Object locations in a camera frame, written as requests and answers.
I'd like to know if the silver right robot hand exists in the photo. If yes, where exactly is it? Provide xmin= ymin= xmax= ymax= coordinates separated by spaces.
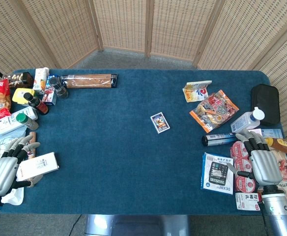
xmin=228 ymin=130 xmax=284 ymax=187

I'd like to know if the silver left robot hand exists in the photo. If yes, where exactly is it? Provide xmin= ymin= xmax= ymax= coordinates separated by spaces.
xmin=0 ymin=134 xmax=44 ymax=197

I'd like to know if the playing cards box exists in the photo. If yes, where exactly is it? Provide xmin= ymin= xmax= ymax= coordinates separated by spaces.
xmin=150 ymin=112 xmax=171 ymax=135

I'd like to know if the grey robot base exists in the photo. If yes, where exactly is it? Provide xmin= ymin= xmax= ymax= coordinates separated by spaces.
xmin=84 ymin=214 xmax=190 ymax=236

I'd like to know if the red lidded cup pack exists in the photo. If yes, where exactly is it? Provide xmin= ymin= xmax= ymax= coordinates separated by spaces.
xmin=230 ymin=141 xmax=258 ymax=193

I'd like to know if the amber honey bottle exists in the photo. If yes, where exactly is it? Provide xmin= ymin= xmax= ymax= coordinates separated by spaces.
xmin=264 ymin=137 xmax=287 ymax=156

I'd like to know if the light blue flat box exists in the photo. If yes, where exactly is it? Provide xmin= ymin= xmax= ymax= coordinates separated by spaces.
xmin=250 ymin=128 xmax=285 ymax=140

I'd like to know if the white rectangular box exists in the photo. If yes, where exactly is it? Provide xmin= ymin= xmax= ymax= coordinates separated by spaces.
xmin=16 ymin=151 xmax=60 ymax=182

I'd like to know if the white red small carton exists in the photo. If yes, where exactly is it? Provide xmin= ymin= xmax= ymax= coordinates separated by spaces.
xmin=234 ymin=192 xmax=261 ymax=211

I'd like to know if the brown slim packet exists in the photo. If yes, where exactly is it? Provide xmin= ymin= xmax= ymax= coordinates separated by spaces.
xmin=26 ymin=131 xmax=37 ymax=158

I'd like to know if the clear sanitizer bottle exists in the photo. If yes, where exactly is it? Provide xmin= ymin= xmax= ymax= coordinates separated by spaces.
xmin=230 ymin=106 xmax=266 ymax=134

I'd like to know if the white plastic bottle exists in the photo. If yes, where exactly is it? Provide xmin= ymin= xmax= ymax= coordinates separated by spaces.
xmin=0 ymin=106 xmax=39 ymax=136

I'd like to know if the blue calculator package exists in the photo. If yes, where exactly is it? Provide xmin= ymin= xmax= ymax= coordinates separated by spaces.
xmin=200 ymin=152 xmax=235 ymax=196

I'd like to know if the black blue cylinder can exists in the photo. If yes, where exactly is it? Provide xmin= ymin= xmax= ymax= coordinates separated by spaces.
xmin=201 ymin=132 xmax=239 ymax=148

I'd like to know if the green cap spice jar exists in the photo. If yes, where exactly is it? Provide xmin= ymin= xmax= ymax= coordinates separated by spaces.
xmin=15 ymin=112 xmax=40 ymax=131

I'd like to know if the black zip pouch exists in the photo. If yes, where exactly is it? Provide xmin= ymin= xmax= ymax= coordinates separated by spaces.
xmin=250 ymin=84 xmax=281 ymax=124

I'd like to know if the orange candy bag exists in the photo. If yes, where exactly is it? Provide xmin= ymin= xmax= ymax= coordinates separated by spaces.
xmin=189 ymin=89 xmax=240 ymax=134

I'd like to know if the dark sauce bottle red label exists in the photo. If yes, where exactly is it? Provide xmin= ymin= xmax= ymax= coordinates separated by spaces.
xmin=23 ymin=92 xmax=50 ymax=116

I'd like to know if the yellow lid container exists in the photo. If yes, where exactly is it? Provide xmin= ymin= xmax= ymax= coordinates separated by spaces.
xmin=11 ymin=88 xmax=36 ymax=107

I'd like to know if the blue red small box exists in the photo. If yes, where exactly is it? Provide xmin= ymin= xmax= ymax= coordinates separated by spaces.
xmin=42 ymin=74 xmax=58 ymax=106

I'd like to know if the white orange juice carton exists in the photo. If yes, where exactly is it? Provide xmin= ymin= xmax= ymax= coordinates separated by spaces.
xmin=32 ymin=67 xmax=50 ymax=95

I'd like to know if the yellow white snack packet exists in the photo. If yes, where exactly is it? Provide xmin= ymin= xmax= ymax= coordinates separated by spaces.
xmin=182 ymin=80 xmax=213 ymax=103

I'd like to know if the glass pepper grinder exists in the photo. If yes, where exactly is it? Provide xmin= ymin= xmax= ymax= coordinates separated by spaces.
xmin=48 ymin=76 xmax=69 ymax=100

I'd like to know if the blue tablecloth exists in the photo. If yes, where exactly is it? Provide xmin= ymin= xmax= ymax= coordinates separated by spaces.
xmin=0 ymin=68 xmax=286 ymax=216

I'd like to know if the long brown biscuit pack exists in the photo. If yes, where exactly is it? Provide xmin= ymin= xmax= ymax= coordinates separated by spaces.
xmin=59 ymin=73 xmax=119 ymax=89

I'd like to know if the woven bamboo folding screen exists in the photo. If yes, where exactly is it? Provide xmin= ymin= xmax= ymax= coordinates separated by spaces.
xmin=0 ymin=0 xmax=287 ymax=177

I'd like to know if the black floor cable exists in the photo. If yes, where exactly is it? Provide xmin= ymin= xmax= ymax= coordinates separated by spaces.
xmin=66 ymin=214 xmax=83 ymax=236

